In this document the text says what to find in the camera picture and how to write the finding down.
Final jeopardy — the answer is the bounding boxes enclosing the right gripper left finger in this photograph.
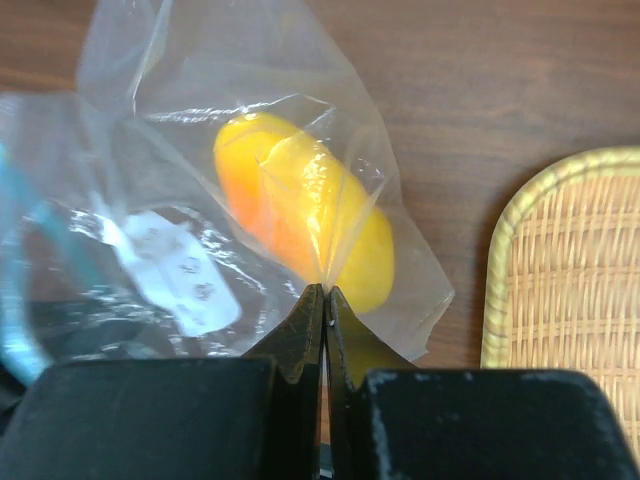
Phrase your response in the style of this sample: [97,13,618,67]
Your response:
[1,285,324,479]

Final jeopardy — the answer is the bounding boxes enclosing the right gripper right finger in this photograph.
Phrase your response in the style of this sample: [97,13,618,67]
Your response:
[324,289,639,479]

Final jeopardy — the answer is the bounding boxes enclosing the orange fake fruit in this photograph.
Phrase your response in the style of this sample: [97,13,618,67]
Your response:
[213,112,395,313]

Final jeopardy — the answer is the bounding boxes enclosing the clear zip top bag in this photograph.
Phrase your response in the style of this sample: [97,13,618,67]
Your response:
[0,0,456,386]

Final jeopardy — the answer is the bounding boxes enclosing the woven bamboo tray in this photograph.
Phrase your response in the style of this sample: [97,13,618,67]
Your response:
[480,146,639,450]

